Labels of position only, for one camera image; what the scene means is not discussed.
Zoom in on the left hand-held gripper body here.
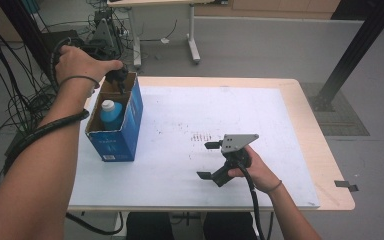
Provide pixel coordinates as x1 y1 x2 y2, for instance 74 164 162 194
79 18 129 84

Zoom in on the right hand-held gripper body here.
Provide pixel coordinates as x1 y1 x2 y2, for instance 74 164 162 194
220 133 260 169

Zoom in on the blue plastic bottle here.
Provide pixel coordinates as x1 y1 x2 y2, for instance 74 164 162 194
99 99 125 131

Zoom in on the blue cardboard box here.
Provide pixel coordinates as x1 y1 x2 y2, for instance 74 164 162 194
85 71 144 163

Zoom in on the person's left hand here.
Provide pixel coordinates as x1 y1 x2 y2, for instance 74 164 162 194
54 44 124 89

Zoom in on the person's right hand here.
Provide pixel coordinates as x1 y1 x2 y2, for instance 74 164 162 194
228 145 282 194

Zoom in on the white-legged wooden desk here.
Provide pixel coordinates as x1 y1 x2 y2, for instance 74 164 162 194
106 0 229 69

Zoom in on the white paper sheet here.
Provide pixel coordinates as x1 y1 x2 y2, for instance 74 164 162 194
69 85 321 209

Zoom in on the dark left wrist band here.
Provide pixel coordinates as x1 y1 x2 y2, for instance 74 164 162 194
59 74 101 90

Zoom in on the dark wrist band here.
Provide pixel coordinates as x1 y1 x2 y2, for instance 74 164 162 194
59 74 101 90
263 179 284 194

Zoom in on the black office chair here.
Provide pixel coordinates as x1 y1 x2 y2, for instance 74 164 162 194
203 212 256 240

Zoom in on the black box case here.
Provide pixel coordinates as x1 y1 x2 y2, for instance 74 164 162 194
41 29 81 64

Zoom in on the dark right wrist band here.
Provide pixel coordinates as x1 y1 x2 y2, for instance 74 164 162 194
263 179 284 194

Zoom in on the white table leg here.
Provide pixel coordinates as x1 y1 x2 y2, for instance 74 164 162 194
249 212 262 239

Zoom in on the black metal stand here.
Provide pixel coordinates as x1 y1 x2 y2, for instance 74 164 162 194
313 0 384 113
0 0 61 88

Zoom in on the person's left leg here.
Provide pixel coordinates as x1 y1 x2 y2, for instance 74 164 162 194
126 212 176 240

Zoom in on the black tape strip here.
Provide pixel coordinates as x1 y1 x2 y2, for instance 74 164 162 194
334 179 360 193

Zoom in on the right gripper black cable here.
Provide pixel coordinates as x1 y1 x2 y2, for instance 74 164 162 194
238 164 268 240

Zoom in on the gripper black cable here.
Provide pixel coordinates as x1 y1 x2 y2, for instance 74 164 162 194
3 36 124 236
238 164 268 240

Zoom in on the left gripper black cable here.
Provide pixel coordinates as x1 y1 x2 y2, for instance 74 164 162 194
3 36 124 236

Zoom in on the tangle of black cables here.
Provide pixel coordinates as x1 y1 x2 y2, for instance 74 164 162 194
0 0 134 174

